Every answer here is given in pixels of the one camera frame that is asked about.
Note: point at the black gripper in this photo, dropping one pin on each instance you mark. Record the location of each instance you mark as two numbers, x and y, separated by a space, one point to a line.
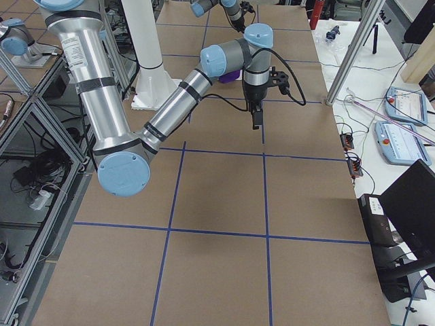
238 23
255 93

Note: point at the purple towel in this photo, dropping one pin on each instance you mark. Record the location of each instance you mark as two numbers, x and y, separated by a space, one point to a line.
230 77

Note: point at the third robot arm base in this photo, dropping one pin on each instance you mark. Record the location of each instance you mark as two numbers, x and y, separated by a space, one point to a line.
17 41

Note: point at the red cylinder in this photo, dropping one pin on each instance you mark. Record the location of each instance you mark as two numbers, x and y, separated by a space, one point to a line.
315 14

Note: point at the black power strip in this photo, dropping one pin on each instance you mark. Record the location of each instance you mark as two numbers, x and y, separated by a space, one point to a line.
347 141

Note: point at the black tripod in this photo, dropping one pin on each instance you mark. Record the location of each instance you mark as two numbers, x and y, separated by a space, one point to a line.
374 32

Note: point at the near blue teach pendant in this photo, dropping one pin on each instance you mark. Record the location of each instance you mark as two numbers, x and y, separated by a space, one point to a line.
398 145

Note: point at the blue teach pendant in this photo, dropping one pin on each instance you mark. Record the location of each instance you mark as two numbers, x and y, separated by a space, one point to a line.
398 145
406 106

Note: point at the far blue teach pendant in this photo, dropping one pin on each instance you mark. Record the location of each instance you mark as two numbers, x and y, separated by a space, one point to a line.
406 106

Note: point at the small black box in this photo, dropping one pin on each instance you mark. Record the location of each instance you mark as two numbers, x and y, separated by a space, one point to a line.
376 223

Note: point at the wooden beam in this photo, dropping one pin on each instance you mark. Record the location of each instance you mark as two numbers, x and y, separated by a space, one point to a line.
420 32

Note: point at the black monitor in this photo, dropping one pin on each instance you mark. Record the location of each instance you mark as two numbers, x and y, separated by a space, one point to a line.
409 204

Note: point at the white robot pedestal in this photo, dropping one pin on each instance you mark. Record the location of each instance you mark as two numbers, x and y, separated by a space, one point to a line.
154 85

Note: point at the aluminium frame post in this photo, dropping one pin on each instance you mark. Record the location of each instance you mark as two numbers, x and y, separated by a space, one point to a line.
361 34

